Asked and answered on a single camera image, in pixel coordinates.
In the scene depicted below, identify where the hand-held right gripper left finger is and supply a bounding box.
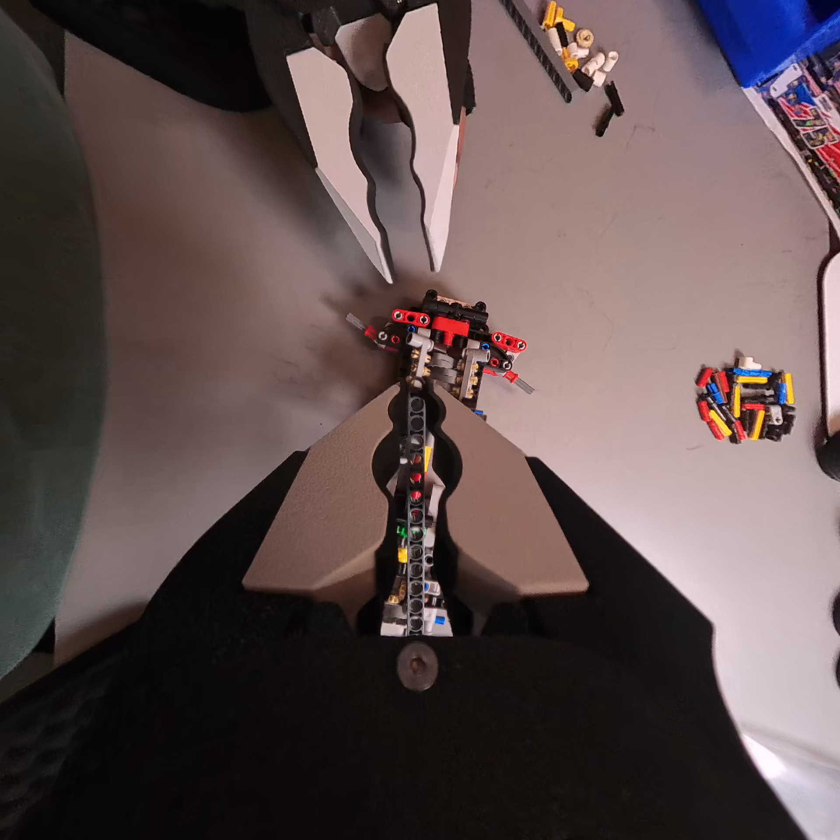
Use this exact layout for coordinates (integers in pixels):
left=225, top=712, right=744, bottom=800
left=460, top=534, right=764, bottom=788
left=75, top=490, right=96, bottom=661
left=242, top=385, right=403, bottom=632

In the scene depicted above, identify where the person's green shirt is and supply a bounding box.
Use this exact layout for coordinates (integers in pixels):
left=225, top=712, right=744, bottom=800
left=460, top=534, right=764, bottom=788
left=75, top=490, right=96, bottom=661
left=0, top=7, right=109, bottom=680

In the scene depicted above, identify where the long black lego beam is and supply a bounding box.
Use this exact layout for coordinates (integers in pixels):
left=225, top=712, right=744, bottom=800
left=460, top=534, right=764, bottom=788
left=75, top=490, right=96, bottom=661
left=502, top=0, right=573, bottom=104

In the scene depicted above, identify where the pile of white yellow lego pieces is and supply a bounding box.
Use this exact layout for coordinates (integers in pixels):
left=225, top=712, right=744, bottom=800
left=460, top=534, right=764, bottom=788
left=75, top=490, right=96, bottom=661
left=541, top=0, right=621, bottom=89

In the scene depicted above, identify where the lego instruction booklet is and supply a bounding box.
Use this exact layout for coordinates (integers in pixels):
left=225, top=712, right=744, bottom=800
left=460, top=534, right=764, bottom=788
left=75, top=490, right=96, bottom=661
left=745, top=49, right=840, bottom=217

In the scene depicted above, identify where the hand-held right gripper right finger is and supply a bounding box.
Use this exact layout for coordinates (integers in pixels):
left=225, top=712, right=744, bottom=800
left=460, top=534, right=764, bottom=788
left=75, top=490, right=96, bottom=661
left=433, top=387, right=589, bottom=632

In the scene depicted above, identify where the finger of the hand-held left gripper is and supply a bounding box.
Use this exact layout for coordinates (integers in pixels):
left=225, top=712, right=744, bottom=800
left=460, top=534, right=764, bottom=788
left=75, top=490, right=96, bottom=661
left=387, top=0, right=475, bottom=272
left=287, top=16, right=396, bottom=284

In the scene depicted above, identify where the blue plastic bin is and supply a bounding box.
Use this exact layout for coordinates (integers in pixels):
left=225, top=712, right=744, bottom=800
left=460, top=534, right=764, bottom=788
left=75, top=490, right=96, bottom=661
left=696, top=0, right=840, bottom=88

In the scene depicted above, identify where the pile of colourful lego pieces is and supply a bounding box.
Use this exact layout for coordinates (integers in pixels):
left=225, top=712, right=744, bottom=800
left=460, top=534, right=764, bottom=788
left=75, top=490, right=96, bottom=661
left=694, top=351, right=798, bottom=446

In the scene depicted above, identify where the multicoloured lego vehicle model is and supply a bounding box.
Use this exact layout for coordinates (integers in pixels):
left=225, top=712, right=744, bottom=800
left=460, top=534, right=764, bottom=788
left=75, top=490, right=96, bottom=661
left=346, top=289, right=536, bottom=637

